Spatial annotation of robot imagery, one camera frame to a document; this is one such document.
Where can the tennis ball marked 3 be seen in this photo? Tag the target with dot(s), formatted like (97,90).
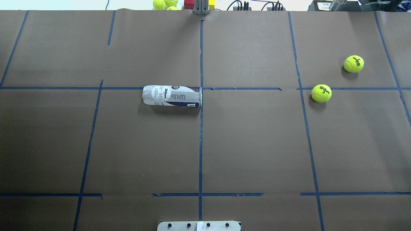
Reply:
(321,93)

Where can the red block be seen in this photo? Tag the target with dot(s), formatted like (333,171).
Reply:
(189,4)

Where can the background tennis ball left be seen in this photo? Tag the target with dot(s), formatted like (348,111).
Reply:
(159,5)

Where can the black connector block right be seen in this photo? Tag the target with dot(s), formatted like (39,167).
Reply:
(275,6)

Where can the background tennis ball lower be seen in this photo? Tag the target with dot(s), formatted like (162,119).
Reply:
(172,8)

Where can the clear Wilson tennis ball can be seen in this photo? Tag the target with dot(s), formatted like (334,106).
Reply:
(172,95)

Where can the brown paper table cover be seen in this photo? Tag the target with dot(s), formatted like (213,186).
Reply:
(81,151)

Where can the aluminium frame post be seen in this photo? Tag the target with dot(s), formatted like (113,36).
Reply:
(201,7)

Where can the background tennis ball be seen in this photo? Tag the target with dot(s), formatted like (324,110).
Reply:
(171,2)
(172,8)
(159,5)

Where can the yellow block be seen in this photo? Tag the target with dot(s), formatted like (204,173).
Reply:
(211,4)

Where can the black connector block left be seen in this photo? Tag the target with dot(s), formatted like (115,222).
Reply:
(241,6)

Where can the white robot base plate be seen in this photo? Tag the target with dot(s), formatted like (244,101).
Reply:
(225,225)

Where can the black connector block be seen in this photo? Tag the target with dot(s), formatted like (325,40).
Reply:
(275,6)
(241,6)

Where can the far right tennis ball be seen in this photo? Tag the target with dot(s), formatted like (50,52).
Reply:
(353,64)

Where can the background tennis ball upper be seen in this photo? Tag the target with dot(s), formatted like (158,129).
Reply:
(171,2)

